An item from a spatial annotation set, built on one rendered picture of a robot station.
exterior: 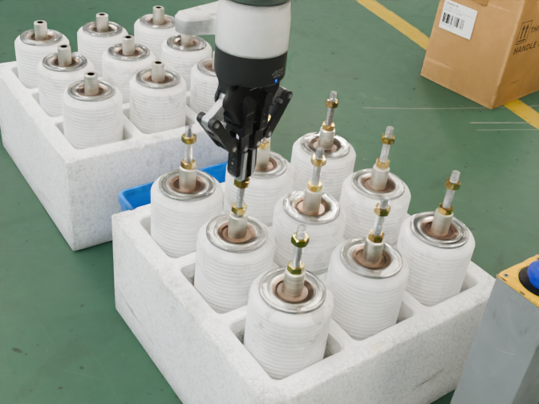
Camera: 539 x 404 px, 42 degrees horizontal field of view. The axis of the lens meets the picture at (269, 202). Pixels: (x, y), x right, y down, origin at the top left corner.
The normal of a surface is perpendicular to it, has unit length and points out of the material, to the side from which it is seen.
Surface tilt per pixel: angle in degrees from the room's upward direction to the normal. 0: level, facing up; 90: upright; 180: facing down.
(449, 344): 90
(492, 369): 90
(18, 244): 0
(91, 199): 90
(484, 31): 90
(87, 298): 0
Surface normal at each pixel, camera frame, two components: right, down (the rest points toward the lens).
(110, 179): 0.55, 0.51
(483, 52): -0.77, 0.29
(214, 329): 0.10, -0.82
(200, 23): 0.32, 0.56
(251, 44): -0.04, 0.56
